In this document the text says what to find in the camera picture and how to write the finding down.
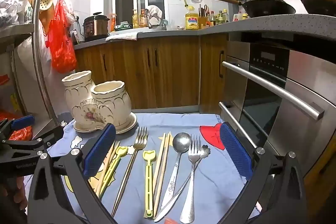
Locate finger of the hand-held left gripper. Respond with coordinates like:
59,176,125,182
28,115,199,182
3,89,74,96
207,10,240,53
0,127,65,156
0,114,35,140

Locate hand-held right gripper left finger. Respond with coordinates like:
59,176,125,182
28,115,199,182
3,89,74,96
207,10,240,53
28,123,117,224

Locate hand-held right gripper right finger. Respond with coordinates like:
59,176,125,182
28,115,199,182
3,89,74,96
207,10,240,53
219,122,309,224

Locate yellow plastic training chopsticks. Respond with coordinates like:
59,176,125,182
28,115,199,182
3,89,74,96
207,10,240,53
142,150,156,220
99,146,129,199

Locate steel flower-handle utensil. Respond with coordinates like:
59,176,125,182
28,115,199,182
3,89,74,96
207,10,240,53
154,145,211,222

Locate gold fork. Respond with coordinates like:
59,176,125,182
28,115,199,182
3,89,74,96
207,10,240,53
111,126,149,217

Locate steel fork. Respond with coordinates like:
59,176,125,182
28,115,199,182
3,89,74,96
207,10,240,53
180,134,202,224

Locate cream ceramic utensil holder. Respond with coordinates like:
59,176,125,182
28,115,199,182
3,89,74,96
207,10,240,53
62,70,138,133

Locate steel spoon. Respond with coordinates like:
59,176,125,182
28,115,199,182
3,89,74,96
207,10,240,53
160,132,192,214

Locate wooden chopsticks pair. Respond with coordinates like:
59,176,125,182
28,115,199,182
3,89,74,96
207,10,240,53
153,133,171,218

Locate person's left hand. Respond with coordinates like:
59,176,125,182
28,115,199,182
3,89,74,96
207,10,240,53
0,176,29,216

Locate white plastic bag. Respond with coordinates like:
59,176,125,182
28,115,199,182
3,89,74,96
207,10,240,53
16,23,53,79

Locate red plastic bag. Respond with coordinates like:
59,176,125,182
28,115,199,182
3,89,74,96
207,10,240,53
47,0,78,74

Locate stainless steel shelf rack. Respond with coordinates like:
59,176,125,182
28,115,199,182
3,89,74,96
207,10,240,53
0,0,62,135

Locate stainless steel built-in oven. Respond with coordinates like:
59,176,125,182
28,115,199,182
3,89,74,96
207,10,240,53
219,40,336,177

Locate wooden kitchen cabinet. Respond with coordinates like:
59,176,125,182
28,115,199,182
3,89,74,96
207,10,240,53
75,34,229,115

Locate clear plastic bag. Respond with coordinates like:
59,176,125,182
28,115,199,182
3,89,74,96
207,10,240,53
0,0,27,28

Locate white dish towel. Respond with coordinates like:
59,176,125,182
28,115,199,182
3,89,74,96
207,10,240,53
105,31,139,42

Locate electric pressure cooker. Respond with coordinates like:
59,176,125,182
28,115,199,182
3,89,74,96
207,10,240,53
82,12,110,42

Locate grey kitchen countertop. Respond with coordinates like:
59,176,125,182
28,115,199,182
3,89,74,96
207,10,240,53
73,14,336,50

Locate row of sauce bottles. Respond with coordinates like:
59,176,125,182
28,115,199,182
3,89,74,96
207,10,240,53
206,9,231,26

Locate wooden knife block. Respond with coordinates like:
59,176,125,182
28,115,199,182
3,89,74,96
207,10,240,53
198,4,210,29

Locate steel faucet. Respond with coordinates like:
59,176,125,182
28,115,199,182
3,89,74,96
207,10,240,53
145,9,153,29

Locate yellow cooking oil bottle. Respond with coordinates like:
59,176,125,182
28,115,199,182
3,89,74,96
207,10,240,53
185,5,201,30

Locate white cloth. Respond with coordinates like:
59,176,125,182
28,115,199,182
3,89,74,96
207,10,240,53
146,5,163,26

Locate black wok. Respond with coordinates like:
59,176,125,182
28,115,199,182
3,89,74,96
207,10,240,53
211,0,297,18

